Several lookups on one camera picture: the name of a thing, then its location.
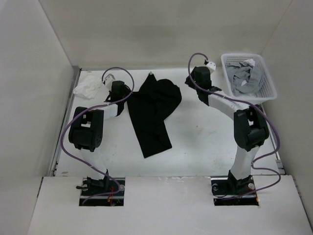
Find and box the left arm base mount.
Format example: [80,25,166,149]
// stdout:
[76,177,126,207]

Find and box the white cloth in basket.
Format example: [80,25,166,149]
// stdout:
[244,59,256,67]

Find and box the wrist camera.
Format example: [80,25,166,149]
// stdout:
[204,60,217,74]
[103,73,115,90]

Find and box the black tank top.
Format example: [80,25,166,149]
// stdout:
[127,72,182,158]

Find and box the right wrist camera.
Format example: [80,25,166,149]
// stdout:
[204,60,217,74]

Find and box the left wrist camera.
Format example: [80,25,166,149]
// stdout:
[103,73,115,90]

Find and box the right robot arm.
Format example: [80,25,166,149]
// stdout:
[185,66,269,196]

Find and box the white crumpled cloth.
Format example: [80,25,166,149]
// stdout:
[73,75,102,99]

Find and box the white plastic basket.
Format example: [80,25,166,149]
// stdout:
[221,53,277,104]

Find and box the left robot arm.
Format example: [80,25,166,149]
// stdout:
[68,81,132,152]

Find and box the grey tank top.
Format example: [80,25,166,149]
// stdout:
[226,61,265,96]

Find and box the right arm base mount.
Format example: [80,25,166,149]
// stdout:
[211,176,259,206]

